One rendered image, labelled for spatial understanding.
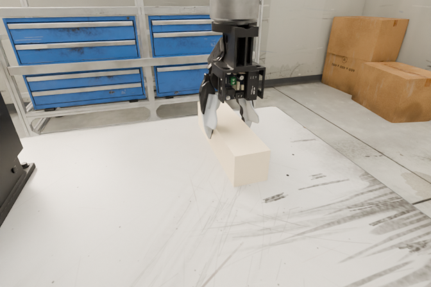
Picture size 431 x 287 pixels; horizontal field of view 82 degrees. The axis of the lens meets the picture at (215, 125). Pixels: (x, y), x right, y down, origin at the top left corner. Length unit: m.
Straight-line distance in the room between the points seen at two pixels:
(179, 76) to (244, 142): 1.51
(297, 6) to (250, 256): 3.02
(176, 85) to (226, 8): 1.56
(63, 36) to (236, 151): 1.60
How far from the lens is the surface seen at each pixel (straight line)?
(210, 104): 0.45
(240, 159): 0.39
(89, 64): 1.83
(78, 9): 1.81
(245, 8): 0.39
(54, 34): 1.87
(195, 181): 0.43
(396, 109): 2.64
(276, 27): 3.10
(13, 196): 0.49
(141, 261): 0.34
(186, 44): 1.87
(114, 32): 1.82
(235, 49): 0.37
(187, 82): 1.92
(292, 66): 3.31
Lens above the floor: 0.97
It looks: 27 degrees down
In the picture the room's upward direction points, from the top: straight up
